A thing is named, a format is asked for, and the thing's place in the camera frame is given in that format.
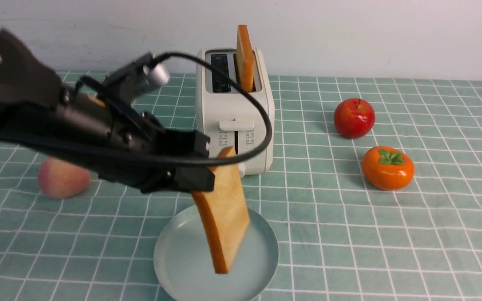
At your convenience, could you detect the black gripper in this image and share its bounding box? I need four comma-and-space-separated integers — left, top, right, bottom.
67, 93, 215, 193

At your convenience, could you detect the toasted bread slice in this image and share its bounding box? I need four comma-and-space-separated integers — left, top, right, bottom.
191, 163, 250, 274
235, 24, 256, 92

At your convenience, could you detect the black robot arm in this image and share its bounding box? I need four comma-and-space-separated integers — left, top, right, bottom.
0, 29, 215, 193

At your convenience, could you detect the white two-slot toaster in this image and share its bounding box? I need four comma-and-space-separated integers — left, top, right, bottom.
195, 48, 275, 178

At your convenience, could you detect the light blue round plate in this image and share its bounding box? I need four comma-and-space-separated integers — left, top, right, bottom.
154, 206, 279, 301

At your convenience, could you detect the pink peach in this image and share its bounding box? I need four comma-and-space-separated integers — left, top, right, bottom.
37, 157, 91, 199

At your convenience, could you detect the red apple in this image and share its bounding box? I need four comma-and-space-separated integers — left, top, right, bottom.
333, 98, 376, 139

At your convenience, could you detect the green checked tablecloth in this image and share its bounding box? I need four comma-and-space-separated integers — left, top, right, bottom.
0, 76, 482, 301

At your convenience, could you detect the orange persimmon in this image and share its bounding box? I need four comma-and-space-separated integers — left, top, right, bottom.
361, 145, 415, 191

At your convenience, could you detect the black cable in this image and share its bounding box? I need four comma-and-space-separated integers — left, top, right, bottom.
0, 52, 273, 168

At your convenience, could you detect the wrist camera with silver lens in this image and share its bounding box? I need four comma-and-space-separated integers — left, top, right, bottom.
102, 53, 170, 104

